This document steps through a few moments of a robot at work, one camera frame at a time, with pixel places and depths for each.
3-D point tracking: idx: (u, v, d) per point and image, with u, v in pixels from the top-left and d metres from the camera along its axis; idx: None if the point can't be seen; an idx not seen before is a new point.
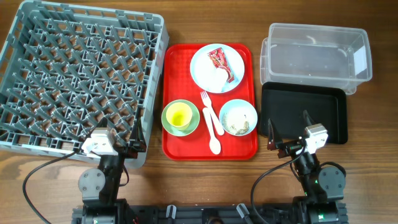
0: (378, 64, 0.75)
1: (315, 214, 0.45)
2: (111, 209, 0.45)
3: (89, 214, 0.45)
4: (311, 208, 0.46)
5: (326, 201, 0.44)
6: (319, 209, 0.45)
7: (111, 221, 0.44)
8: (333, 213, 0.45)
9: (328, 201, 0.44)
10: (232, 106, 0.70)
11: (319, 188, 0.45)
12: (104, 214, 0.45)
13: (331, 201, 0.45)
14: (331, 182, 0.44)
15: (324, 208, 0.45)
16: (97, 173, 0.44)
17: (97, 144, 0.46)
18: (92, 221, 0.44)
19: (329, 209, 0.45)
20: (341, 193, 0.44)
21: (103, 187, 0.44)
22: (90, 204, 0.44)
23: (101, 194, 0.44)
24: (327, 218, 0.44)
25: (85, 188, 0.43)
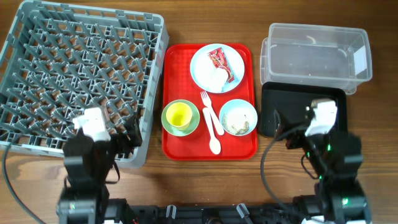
0: (379, 64, 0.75)
1: (338, 198, 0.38)
2: (93, 191, 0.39)
3: (66, 198, 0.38)
4: (333, 189, 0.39)
5: (346, 170, 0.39)
6: (342, 191, 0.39)
7: (91, 206, 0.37)
8: (360, 198, 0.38)
9: (348, 170, 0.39)
10: (232, 106, 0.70)
11: (334, 158, 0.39)
12: (82, 199, 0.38)
13: (351, 170, 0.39)
14: (348, 146, 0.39)
15: (346, 183, 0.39)
16: (84, 139, 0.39)
17: (89, 120, 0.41)
18: (69, 206, 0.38)
19: (348, 187, 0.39)
20: (358, 152, 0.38)
21: (89, 153, 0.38)
22: (71, 175, 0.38)
23: (85, 158, 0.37)
24: (353, 203, 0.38)
25: (68, 152, 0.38)
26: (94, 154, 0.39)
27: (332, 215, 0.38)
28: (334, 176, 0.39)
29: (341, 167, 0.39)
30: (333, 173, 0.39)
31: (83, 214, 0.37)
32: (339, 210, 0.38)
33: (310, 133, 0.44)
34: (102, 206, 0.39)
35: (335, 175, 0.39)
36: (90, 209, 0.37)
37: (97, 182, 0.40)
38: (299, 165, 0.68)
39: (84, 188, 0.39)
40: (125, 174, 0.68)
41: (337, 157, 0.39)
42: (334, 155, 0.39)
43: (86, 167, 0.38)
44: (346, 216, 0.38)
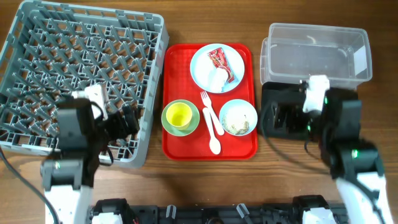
0: (379, 64, 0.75)
1: (348, 152, 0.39)
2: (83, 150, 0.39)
3: (50, 159, 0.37)
4: (340, 144, 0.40)
5: (347, 123, 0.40)
6: (350, 145, 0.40)
7: (77, 165, 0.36)
8: (368, 149, 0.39)
9: (348, 117, 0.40)
10: (232, 106, 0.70)
11: (333, 115, 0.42)
12: (68, 158, 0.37)
13: (351, 119, 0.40)
14: (346, 99, 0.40)
15: (352, 137, 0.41)
16: (81, 99, 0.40)
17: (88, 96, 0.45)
18: (54, 165, 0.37)
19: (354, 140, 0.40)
20: (357, 99, 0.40)
21: (84, 109, 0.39)
22: (63, 128, 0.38)
23: (79, 112, 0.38)
24: (362, 155, 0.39)
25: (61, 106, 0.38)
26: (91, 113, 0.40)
27: (341, 168, 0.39)
28: (338, 130, 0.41)
29: (341, 119, 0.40)
30: (334, 127, 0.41)
31: (69, 175, 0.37)
32: (349, 163, 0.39)
33: (306, 109, 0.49)
34: (90, 167, 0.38)
35: (338, 129, 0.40)
36: (76, 167, 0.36)
37: (87, 144, 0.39)
38: (299, 165, 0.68)
39: (73, 148, 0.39)
40: (125, 174, 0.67)
41: (334, 113, 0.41)
42: (334, 110, 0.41)
43: (79, 124, 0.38)
44: (357, 170, 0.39)
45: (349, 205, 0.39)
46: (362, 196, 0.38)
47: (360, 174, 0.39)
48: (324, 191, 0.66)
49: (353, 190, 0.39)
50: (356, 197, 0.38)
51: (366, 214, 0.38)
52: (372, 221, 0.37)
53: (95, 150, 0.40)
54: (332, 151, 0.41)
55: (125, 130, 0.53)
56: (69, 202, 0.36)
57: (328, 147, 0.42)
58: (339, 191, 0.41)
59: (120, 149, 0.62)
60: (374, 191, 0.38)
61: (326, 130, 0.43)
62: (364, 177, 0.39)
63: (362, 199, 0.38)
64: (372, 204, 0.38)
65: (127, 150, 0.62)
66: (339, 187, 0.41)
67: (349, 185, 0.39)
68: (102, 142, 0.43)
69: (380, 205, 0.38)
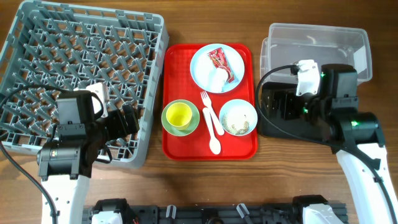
0: (379, 64, 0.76)
1: (347, 122, 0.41)
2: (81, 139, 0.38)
3: (48, 149, 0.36)
4: (339, 115, 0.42)
5: (344, 94, 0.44)
6: (349, 115, 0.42)
7: (75, 153, 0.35)
8: (368, 119, 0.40)
9: (346, 88, 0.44)
10: (232, 106, 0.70)
11: (330, 86, 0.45)
12: (65, 147, 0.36)
13: (346, 91, 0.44)
14: (344, 71, 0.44)
15: (349, 106, 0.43)
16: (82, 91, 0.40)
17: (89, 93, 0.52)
18: (51, 154, 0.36)
19: (351, 109, 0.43)
20: (352, 70, 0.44)
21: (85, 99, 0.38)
22: (64, 116, 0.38)
23: (80, 100, 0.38)
24: (362, 125, 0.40)
25: (63, 96, 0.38)
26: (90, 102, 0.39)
27: (342, 139, 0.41)
28: (336, 101, 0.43)
29: (339, 89, 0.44)
30: (333, 98, 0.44)
31: (65, 163, 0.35)
32: (347, 130, 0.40)
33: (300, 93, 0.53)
34: (87, 156, 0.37)
35: (337, 99, 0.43)
36: (74, 155, 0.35)
37: (86, 133, 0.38)
38: (299, 165, 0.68)
39: (72, 137, 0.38)
40: (125, 174, 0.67)
41: (333, 84, 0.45)
42: (330, 81, 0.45)
43: (79, 111, 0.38)
44: (357, 140, 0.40)
45: (351, 177, 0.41)
46: (362, 166, 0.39)
47: (359, 144, 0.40)
48: (324, 191, 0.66)
49: (354, 160, 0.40)
50: (357, 167, 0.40)
51: (367, 183, 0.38)
52: (374, 191, 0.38)
53: (94, 141, 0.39)
54: (331, 122, 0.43)
55: (124, 131, 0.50)
56: (66, 191, 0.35)
57: (326, 121, 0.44)
58: (342, 165, 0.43)
59: (120, 149, 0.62)
60: (375, 160, 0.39)
61: (323, 104, 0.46)
62: (364, 145, 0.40)
63: (364, 170, 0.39)
64: (372, 173, 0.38)
65: (127, 150, 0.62)
66: (339, 160, 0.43)
67: (350, 155, 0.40)
68: (102, 135, 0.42)
69: (383, 175, 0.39)
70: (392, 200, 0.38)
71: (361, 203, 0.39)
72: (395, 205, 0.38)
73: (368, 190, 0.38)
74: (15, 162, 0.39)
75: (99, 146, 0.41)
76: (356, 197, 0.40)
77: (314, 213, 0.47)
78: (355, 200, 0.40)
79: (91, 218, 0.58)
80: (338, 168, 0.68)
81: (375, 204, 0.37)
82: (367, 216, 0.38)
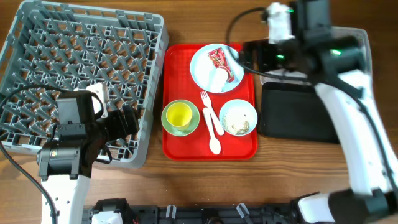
0: (378, 65, 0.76)
1: (328, 53, 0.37)
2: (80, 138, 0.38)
3: (47, 149, 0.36)
4: (319, 48, 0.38)
5: (317, 23, 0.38)
6: (328, 45, 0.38)
7: (75, 152, 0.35)
8: (349, 47, 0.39)
9: (318, 16, 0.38)
10: (232, 106, 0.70)
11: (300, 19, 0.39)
12: (64, 146, 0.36)
13: (321, 25, 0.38)
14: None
15: (325, 39, 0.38)
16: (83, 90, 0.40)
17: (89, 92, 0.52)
18: (51, 154, 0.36)
19: (327, 40, 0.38)
20: None
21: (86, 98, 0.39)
22: (64, 114, 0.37)
23: (81, 100, 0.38)
24: (345, 53, 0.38)
25: (63, 95, 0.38)
26: (89, 102, 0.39)
27: (323, 71, 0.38)
28: (309, 34, 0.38)
29: (311, 20, 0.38)
30: (304, 30, 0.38)
31: (66, 163, 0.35)
32: (329, 62, 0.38)
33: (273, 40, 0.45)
34: (87, 156, 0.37)
35: (311, 32, 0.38)
36: (74, 155, 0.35)
37: (86, 133, 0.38)
38: (299, 165, 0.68)
39: (71, 137, 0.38)
40: (125, 174, 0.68)
41: (302, 19, 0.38)
42: (298, 14, 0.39)
43: (79, 111, 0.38)
44: (339, 70, 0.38)
45: (337, 115, 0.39)
46: (347, 99, 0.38)
47: (342, 73, 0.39)
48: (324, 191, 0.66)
49: (338, 94, 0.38)
50: (341, 100, 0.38)
51: (352, 114, 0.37)
52: (360, 122, 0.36)
53: (94, 141, 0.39)
54: (311, 56, 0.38)
55: (124, 132, 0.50)
56: (66, 191, 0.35)
57: (302, 55, 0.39)
58: (328, 103, 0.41)
59: (120, 149, 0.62)
60: (358, 89, 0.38)
61: (295, 41, 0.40)
62: (347, 76, 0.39)
63: (348, 102, 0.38)
64: (359, 106, 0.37)
65: (127, 150, 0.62)
66: (324, 99, 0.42)
67: (334, 91, 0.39)
68: (102, 136, 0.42)
69: (367, 107, 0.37)
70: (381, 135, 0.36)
71: (351, 140, 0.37)
72: (384, 139, 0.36)
73: (356, 124, 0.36)
74: (15, 162, 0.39)
75: (99, 146, 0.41)
76: (345, 136, 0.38)
77: (309, 202, 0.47)
78: (341, 133, 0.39)
79: (91, 218, 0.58)
80: (338, 168, 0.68)
81: (364, 137, 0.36)
82: (357, 152, 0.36)
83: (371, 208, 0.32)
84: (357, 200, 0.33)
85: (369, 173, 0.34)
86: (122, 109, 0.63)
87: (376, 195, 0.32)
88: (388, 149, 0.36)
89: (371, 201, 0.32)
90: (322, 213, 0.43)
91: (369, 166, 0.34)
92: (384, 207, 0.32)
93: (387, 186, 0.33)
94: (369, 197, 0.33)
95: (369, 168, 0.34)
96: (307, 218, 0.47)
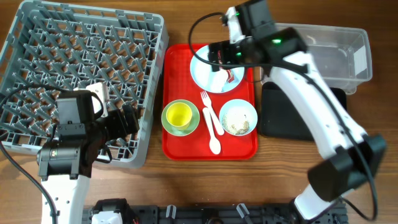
0: (379, 64, 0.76)
1: (268, 43, 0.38)
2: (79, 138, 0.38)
3: (47, 149, 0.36)
4: (263, 42, 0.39)
5: (260, 21, 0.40)
6: (269, 38, 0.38)
7: (75, 152, 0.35)
8: (290, 35, 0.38)
9: (259, 17, 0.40)
10: (232, 106, 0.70)
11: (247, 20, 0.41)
12: (64, 146, 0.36)
13: (263, 23, 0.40)
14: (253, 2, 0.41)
15: (268, 33, 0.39)
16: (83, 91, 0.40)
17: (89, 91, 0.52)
18: (51, 154, 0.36)
19: (270, 34, 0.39)
20: None
21: (86, 98, 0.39)
22: (64, 114, 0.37)
23: (81, 99, 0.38)
24: (285, 41, 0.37)
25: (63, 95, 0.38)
26: (89, 102, 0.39)
27: (269, 59, 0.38)
28: (254, 29, 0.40)
29: (254, 20, 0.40)
30: (251, 30, 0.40)
31: (65, 163, 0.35)
32: (273, 51, 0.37)
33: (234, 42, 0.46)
34: (87, 156, 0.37)
35: (255, 31, 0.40)
36: (74, 155, 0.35)
37: (86, 133, 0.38)
38: (299, 165, 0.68)
39: (72, 137, 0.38)
40: (125, 175, 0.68)
41: (247, 20, 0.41)
42: (244, 17, 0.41)
43: (79, 111, 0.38)
44: (283, 56, 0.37)
45: (290, 91, 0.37)
46: (295, 76, 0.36)
47: (286, 57, 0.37)
48: None
49: (285, 73, 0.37)
50: (290, 78, 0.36)
51: (301, 88, 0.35)
52: (312, 95, 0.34)
53: (94, 141, 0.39)
54: (260, 52, 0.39)
55: (124, 131, 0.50)
56: (66, 191, 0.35)
57: (253, 51, 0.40)
58: (279, 84, 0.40)
59: (120, 149, 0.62)
60: (302, 66, 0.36)
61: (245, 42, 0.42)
62: (292, 58, 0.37)
63: (296, 78, 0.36)
64: (305, 78, 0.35)
65: (127, 150, 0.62)
66: (275, 81, 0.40)
67: (282, 70, 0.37)
68: (102, 135, 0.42)
69: (314, 76, 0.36)
70: (330, 97, 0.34)
71: (307, 111, 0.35)
72: (335, 101, 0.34)
73: (305, 94, 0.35)
74: (15, 162, 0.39)
75: (99, 146, 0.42)
76: (302, 110, 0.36)
77: (300, 199, 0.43)
78: (299, 110, 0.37)
79: (91, 218, 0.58)
80: None
81: (316, 107, 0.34)
82: (314, 121, 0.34)
83: (340, 166, 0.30)
84: (328, 165, 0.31)
85: (330, 136, 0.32)
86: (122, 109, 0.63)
87: (341, 154, 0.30)
88: (342, 109, 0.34)
89: (337, 162, 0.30)
90: (316, 201, 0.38)
91: (328, 129, 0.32)
92: (351, 163, 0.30)
93: (349, 144, 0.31)
94: (336, 158, 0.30)
95: (329, 133, 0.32)
96: (306, 216, 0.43)
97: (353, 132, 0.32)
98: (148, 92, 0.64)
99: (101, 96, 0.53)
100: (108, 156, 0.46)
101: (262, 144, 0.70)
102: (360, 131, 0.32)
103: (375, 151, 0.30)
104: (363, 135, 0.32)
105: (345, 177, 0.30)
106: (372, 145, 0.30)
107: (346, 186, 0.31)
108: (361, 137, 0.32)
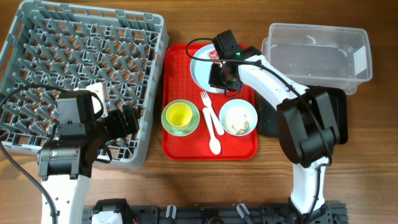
0: (378, 64, 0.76)
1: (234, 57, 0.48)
2: (78, 137, 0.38)
3: (47, 149, 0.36)
4: (230, 58, 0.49)
5: (229, 45, 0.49)
6: (234, 53, 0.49)
7: (74, 152, 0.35)
8: (249, 50, 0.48)
9: (227, 43, 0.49)
10: (231, 106, 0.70)
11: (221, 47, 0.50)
12: (64, 147, 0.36)
13: (232, 49, 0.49)
14: (224, 33, 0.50)
15: (236, 51, 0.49)
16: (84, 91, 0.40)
17: None
18: (51, 154, 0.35)
19: (236, 51, 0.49)
20: (228, 31, 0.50)
21: (86, 98, 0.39)
22: (65, 114, 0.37)
23: (81, 99, 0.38)
24: (245, 54, 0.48)
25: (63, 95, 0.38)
26: (89, 102, 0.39)
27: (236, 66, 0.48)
28: (226, 53, 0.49)
29: (226, 45, 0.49)
30: (223, 53, 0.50)
31: (66, 163, 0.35)
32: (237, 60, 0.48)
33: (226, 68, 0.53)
34: (87, 155, 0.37)
35: (225, 53, 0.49)
36: (73, 154, 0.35)
37: (86, 133, 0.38)
38: None
39: (71, 137, 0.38)
40: (125, 174, 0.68)
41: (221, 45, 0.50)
42: (217, 45, 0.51)
43: (79, 111, 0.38)
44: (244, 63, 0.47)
45: (250, 80, 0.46)
46: (251, 66, 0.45)
47: (246, 60, 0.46)
48: (324, 191, 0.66)
49: (243, 68, 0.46)
50: (247, 70, 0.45)
51: (255, 73, 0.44)
52: (263, 76, 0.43)
53: (94, 141, 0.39)
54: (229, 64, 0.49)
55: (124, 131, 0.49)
56: (66, 191, 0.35)
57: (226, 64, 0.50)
58: (243, 79, 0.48)
59: (120, 149, 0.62)
60: (257, 61, 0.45)
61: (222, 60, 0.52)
62: (250, 59, 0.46)
63: (252, 69, 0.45)
64: (257, 66, 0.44)
65: (127, 150, 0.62)
66: (243, 79, 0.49)
67: (240, 67, 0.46)
68: (102, 136, 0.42)
69: (267, 65, 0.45)
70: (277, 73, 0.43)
71: (263, 89, 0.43)
72: (282, 76, 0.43)
73: (259, 77, 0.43)
74: (15, 162, 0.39)
75: (99, 146, 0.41)
76: (262, 91, 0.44)
77: (294, 193, 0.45)
78: (260, 92, 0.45)
79: (91, 218, 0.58)
80: (338, 168, 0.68)
81: (267, 83, 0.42)
82: (268, 93, 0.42)
83: (288, 112, 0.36)
84: (282, 117, 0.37)
85: (280, 96, 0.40)
86: (122, 109, 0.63)
87: (289, 104, 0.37)
88: (289, 78, 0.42)
89: (286, 109, 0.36)
90: (302, 181, 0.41)
91: (278, 92, 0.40)
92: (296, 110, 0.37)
93: (294, 96, 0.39)
94: (285, 107, 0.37)
95: (277, 94, 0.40)
96: (302, 209, 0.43)
97: (297, 89, 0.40)
98: (148, 92, 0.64)
99: (102, 95, 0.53)
100: (109, 156, 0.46)
101: (262, 144, 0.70)
102: (303, 88, 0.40)
103: (318, 99, 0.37)
104: (305, 89, 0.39)
105: (298, 126, 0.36)
106: (316, 96, 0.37)
107: (304, 139, 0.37)
108: (304, 91, 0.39)
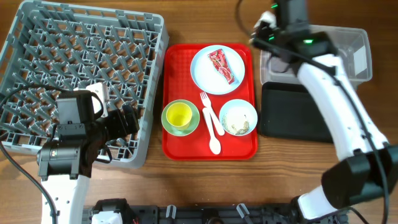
0: (378, 64, 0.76)
1: (301, 41, 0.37)
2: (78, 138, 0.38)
3: (48, 149, 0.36)
4: (296, 39, 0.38)
5: (295, 19, 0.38)
6: (303, 33, 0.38)
7: (74, 152, 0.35)
8: (323, 39, 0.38)
9: (298, 14, 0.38)
10: (232, 106, 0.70)
11: (283, 15, 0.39)
12: (64, 147, 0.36)
13: (300, 23, 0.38)
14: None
15: (303, 32, 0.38)
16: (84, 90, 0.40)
17: None
18: (51, 154, 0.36)
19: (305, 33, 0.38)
20: None
21: (85, 98, 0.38)
22: (64, 113, 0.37)
23: (81, 99, 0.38)
24: (316, 43, 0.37)
25: (62, 95, 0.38)
26: (89, 102, 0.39)
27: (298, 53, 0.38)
28: (288, 27, 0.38)
29: (291, 15, 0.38)
30: (286, 23, 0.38)
31: (65, 163, 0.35)
32: (305, 50, 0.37)
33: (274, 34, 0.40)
34: (87, 156, 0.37)
35: (289, 27, 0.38)
36: (73, 154, 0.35)
37: (86, 133, 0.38)
38: (299, 165, 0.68)
39: (71, 137, 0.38)
40: (125, 174, 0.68)
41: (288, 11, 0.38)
42: (280, 12, 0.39)
43: (79, 111, 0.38)
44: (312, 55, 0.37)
45: (314, 91, 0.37)
46: (323, 74, 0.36)
47: (315, 58, 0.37)
48: None
49: (313, 70, 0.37)
50: (317, 76, 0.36)
51: (327, 88, 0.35)
52: (334, 94, 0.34)
53: (94, 141, 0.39)
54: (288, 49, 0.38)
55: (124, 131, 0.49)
56: (66, 191, 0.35)
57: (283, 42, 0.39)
58: (304, 81, 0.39)
59: (120, 149, 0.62)
60: (331, 68, 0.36)
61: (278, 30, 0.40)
62: (321, 58, 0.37)
63: (324, 78, 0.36)
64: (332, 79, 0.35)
65: (127, 150, 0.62)
66: (301, 80, 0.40)
67: (307, 66, 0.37)
68: (102, 136, 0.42)
69: (342, 79, 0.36)
70: (354, 99, 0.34)
71: (330, 114, 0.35)
72: (360, 105, 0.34)
73: (330, 94, 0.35)
74: (15, 162, 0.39)
75: (99, 146, 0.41)
76: (326, 112, 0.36)
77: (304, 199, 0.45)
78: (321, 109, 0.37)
79: (91, 218, 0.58)
80: None
81: (339, 106, 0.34)
82: (336, 122, 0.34)
83: (356, 170, 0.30)
84: (344, 167, 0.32)
85: (352, 139, 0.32)
86: (122, 109, 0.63)
87: (359, 158, 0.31)
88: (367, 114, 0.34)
89: (356, 165, 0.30)
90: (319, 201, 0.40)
91: (351, 132, 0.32)
92: (367, 168, 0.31)
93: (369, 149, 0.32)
94: (354, 161, 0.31)
95: (350, 135, 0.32)
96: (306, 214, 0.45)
97: (375, 138, 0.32)
98: (148, 92, 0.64)
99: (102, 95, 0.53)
100: (109, 156, 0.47)
101: (262, 145, 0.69)
102: (382, 139, 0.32)
103: (394, 161, 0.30)
104: (384, 144, 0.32)
105: (358, 183, 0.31)
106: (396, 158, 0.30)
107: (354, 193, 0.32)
108: (382, 144, 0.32)
